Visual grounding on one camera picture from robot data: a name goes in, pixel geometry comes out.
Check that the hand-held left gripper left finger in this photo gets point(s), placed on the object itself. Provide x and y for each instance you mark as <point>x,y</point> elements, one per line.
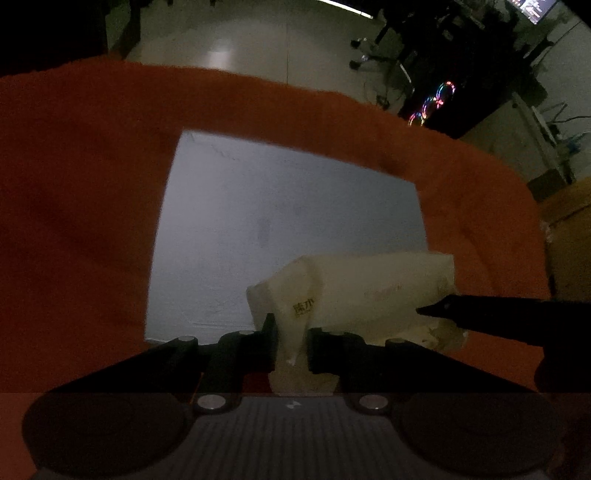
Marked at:
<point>270,344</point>

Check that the orange blanket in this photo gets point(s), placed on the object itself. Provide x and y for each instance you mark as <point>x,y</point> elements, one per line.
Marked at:
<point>69,207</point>

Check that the white tissue pack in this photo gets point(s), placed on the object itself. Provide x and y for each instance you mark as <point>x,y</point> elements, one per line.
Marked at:
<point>360,286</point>

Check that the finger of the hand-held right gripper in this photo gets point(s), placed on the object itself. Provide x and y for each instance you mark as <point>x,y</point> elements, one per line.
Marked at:
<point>485,316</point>

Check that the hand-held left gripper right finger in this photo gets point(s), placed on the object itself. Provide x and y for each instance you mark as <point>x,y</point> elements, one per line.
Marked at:
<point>318,350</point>

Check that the computer monitor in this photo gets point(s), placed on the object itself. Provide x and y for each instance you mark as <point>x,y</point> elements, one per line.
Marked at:
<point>531,8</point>

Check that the brown cardboard box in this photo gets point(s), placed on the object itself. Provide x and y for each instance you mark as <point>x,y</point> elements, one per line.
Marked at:
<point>570,217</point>

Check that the white flat board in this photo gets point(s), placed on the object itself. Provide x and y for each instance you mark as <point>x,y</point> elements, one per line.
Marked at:
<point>277,207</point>

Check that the computer with coloured lights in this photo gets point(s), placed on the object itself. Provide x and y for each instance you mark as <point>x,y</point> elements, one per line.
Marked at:
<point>434,104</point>

